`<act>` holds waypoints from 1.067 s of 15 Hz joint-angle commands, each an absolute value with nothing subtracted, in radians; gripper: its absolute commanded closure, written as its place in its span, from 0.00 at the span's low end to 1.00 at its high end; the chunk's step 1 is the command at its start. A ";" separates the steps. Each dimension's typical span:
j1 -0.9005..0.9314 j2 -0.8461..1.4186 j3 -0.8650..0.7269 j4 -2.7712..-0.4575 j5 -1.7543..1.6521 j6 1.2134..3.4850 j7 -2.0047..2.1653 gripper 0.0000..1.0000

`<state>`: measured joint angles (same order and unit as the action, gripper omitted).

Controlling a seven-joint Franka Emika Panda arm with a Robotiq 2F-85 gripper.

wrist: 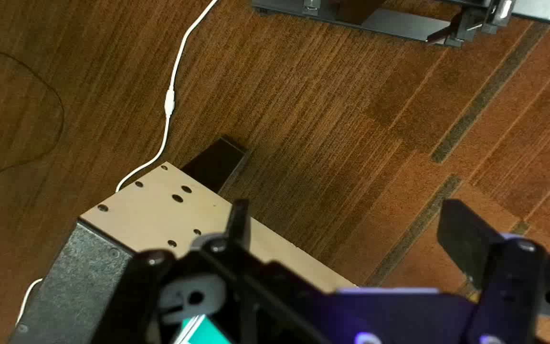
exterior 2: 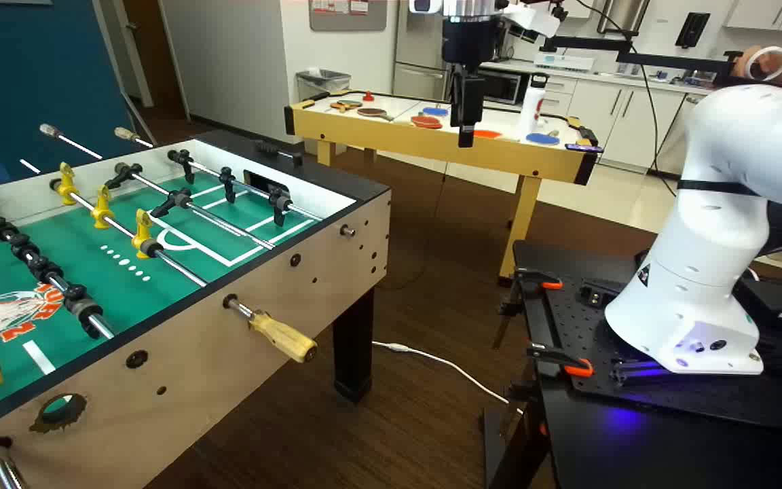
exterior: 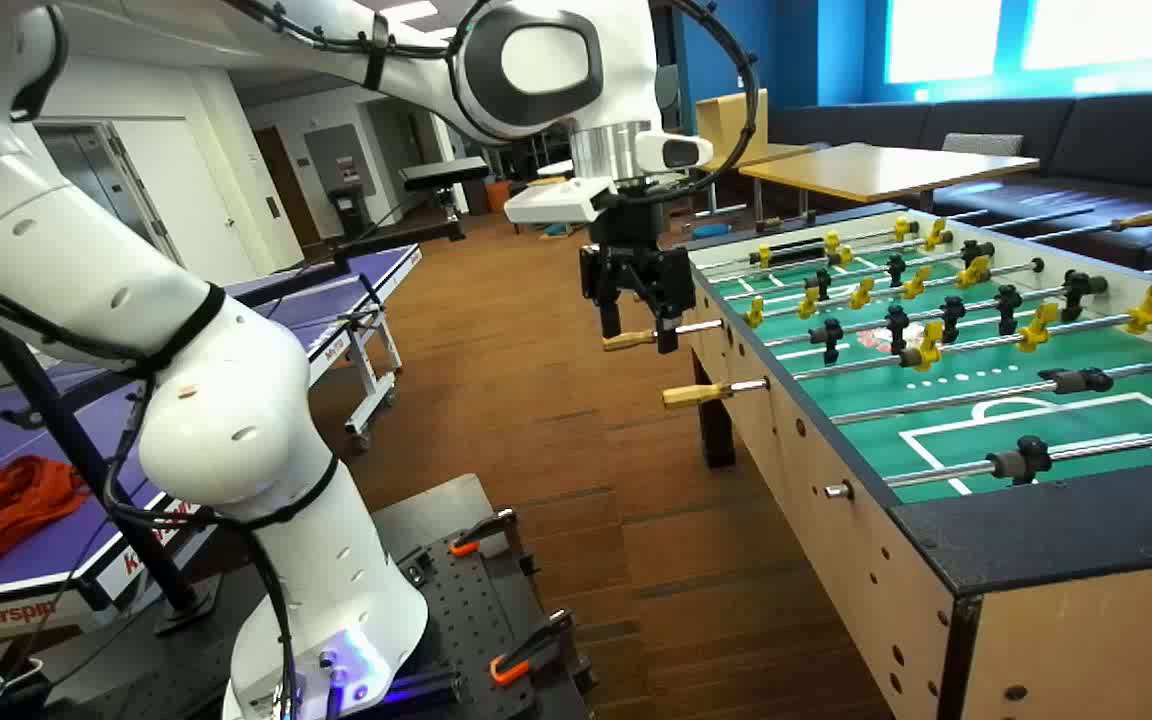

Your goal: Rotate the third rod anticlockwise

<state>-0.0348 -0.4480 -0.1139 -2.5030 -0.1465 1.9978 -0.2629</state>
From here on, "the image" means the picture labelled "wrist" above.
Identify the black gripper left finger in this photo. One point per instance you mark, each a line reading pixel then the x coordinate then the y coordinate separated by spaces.
pixel 238 228

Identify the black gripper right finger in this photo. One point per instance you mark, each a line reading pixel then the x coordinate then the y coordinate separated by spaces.
pixel 467 240

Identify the grey metal frame base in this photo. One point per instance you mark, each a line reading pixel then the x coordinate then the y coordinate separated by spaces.
pixel 371 16

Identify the foosball table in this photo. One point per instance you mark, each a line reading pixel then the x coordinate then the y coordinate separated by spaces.
pixel 152 264

